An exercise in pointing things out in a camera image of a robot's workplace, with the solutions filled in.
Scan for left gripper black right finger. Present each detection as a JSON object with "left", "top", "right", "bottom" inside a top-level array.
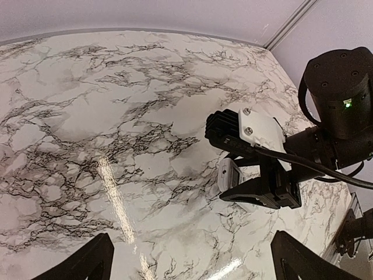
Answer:
[{"left": 271, "top": 231, "right": 357, "bottom": 279}]

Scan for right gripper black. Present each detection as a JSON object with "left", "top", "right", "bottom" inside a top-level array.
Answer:
[{"left": 219, "top": 155, "right": 302, "bottom": 209}]

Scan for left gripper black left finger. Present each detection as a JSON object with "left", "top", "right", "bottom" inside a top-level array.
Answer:
[{"left": 34, "top": 233, "right": 114, "bottom": 280}]

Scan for white remote control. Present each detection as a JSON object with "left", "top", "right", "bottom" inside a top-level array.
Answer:
[{"left": 217, "top": 160, "right": 259, "bottom": 193}]

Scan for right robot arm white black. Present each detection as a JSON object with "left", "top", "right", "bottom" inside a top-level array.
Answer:
[{"left": 205, "top": 47, "right": 372, "bottom": 209}]

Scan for front aluminium rail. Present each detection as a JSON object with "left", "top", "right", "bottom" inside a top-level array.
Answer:
[{"left": 322, "top": 192, "right": 363, "bottom": 265}]

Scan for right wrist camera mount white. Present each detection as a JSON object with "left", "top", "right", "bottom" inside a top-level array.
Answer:
[{"left": 237, "top": 107, "right": 292, "bottom": 172}]

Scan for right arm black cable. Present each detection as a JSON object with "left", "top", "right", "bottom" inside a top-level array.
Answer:
[{"left": 253, "top": 78, "right": 373, "bottom": 190}]

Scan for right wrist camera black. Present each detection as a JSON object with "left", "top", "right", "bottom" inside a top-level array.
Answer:
[{"left": 205, "top": 109, "right": 255, "bottom": 158}]

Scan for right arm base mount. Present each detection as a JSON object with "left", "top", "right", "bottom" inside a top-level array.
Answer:
[{"left": 335, "top": 208, "right": 372, "bottom": 258}]

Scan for right aluminium frame post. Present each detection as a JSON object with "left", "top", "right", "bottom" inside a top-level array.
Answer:
[{"left": 263, "top": 0, "right": 319, "bottom": 51}]

